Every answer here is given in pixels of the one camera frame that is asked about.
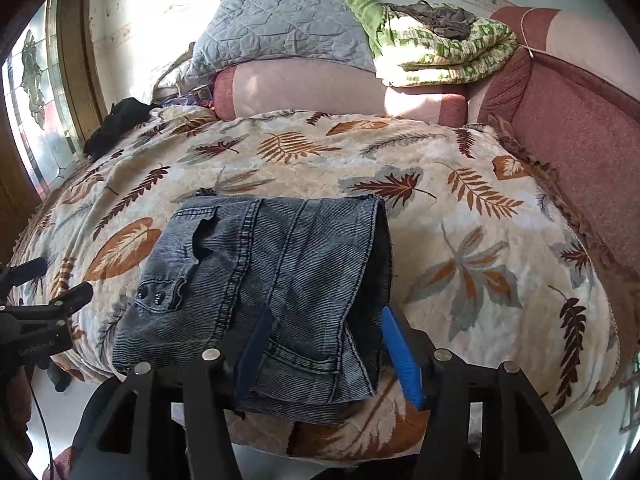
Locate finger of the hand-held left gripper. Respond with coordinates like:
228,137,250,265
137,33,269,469
0,282,95,317
0,258,49,287

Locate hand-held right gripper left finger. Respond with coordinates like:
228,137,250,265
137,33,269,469
70,305,274,480

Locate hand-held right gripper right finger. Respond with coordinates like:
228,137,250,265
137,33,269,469
381,306,583,480

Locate grey denim pants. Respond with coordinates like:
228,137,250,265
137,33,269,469
112,194,394,423

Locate leaf print blanket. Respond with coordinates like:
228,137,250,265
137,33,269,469
12,107,623,463

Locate stained glass window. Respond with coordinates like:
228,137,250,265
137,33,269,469
2,2,83,188

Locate black cloth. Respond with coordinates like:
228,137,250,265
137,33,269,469
82,97,153,157

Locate cream pillow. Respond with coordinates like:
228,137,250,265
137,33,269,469
152,42,201,103

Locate pink upholstered headboard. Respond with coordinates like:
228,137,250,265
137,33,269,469
212,6,640,291

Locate green patterned quilt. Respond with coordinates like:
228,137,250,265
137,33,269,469
345,0,521,88

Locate grey quilted blanket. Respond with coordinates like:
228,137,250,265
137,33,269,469
190,0,376,73

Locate dark grey garment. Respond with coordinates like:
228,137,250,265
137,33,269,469
387,1,481,40

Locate black cable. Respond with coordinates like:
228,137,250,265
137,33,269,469
27,370,52,480

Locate wooden window frame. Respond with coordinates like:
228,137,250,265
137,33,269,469
55,0,108,147

